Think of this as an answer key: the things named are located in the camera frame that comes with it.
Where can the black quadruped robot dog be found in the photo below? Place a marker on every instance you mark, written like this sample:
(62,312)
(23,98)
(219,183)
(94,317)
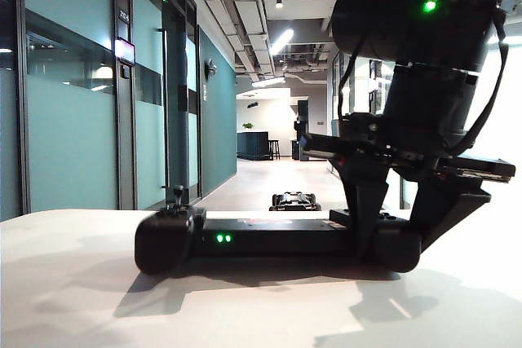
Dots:
(294,200)

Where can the lit room display screen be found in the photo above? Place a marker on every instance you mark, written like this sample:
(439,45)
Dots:
(124,51)

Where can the dark bar counter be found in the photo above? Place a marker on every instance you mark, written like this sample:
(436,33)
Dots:
(250,144)

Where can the linear ceiling light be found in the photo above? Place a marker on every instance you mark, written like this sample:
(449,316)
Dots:
(281,41)
(268,82)

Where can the wooden bar stool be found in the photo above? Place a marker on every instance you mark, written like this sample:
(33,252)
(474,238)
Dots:
(274,148)

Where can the white wall sign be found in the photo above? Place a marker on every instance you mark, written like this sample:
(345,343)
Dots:
(204,92)

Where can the black door access keypad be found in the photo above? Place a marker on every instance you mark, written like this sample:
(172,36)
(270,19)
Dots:
(126,72)

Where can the black wall ornament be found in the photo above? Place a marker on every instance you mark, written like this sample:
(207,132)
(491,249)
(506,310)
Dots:
(211,69)

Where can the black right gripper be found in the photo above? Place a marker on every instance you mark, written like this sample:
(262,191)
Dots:
(408,158)

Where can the green potted plant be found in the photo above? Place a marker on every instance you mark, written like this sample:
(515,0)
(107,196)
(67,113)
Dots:
(248,126)

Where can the black kiosk machine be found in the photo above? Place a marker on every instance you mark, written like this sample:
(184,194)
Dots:
(302,120)

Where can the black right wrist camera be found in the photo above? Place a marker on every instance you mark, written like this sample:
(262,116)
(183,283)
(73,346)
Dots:
(361,126)

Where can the black handheld remote controller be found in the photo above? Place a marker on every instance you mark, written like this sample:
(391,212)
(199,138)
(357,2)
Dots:
(265,242)

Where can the room number sign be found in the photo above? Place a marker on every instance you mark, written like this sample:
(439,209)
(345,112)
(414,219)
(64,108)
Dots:
(124,16)

